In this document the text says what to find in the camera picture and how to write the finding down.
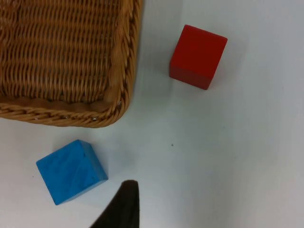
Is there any red cube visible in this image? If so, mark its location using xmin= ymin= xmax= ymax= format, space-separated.
xmin=169 ymin=24 xmax=228 ymax=91

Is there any blue cube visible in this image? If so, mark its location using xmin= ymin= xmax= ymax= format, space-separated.
xmin=36 ymin=139 xmax=109 ymax=206

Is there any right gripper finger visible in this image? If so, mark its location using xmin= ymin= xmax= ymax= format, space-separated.
xmin=89 ymin=180 xmax=141 ymax=228

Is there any pale brown wicker basket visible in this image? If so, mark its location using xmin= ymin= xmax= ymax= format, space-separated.
xmin=0 ymin=0 xmax=144 ymax=129

